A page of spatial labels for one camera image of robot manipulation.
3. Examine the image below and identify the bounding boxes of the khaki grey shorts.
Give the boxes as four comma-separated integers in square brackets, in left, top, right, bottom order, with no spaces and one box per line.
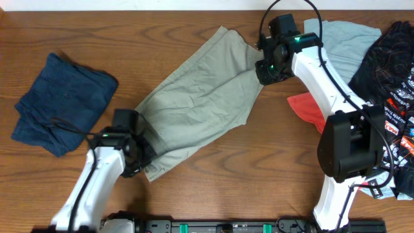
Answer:
[136,27,263,181]

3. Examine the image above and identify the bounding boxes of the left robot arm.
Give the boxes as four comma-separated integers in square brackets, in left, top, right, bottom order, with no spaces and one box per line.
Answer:
[32,133,158,232]

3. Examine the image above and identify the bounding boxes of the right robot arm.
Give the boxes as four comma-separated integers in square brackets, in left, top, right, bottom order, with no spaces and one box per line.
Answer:
[256,31,385,232]

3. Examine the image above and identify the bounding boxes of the red orange cloth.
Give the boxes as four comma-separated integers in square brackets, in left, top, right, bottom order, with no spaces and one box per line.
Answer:
[287,93,325,133]

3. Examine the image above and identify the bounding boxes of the light blue shirt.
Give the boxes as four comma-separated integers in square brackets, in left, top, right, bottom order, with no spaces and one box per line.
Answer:
[322,21,382,83]

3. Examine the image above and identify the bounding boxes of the folded navy blue garment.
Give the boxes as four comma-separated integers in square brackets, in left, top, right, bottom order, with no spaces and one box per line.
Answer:
[11,53,118,157]

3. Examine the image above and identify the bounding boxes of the black printed garment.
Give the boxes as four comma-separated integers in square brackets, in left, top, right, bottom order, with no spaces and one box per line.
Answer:
[349,21,413,198]

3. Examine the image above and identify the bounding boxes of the white printed garment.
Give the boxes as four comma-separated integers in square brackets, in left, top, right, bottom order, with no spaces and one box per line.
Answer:
[359,169,413,201]

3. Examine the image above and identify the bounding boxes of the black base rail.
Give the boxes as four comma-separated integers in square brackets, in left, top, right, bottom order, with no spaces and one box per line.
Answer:
[100,212,387,233]

